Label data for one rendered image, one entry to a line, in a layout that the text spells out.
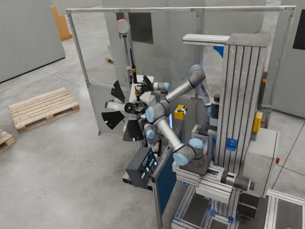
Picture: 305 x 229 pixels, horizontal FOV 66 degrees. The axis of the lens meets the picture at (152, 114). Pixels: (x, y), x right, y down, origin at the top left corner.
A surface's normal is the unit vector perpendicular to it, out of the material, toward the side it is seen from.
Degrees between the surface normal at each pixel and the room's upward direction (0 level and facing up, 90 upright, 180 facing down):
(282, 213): 0
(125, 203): 0
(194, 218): 0
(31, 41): 90
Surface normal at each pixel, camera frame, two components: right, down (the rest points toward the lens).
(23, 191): -0.09, -0.82
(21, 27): 0.76, 0.30
